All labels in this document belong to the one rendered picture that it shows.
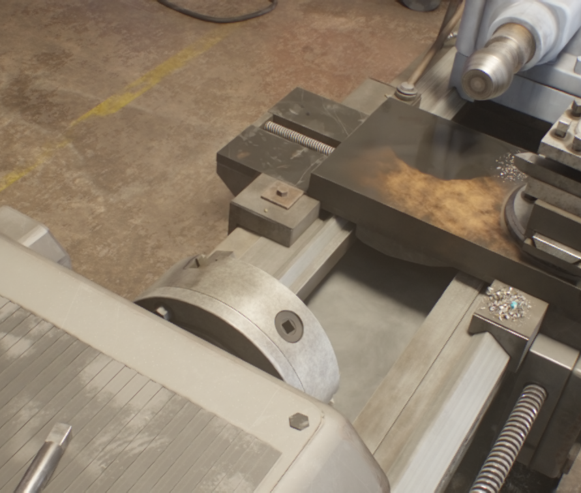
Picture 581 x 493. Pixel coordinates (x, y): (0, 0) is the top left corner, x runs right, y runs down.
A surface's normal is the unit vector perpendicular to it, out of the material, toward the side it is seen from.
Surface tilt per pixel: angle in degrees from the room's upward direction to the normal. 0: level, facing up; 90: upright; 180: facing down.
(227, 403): 0
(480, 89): 90
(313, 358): 54
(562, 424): 90
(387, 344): 4
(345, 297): 23
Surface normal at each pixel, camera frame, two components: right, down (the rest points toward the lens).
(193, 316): -0.50, 0.54
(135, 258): 0.10, -0.74
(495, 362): 0.58, -0.36
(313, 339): 0.71, -0.18
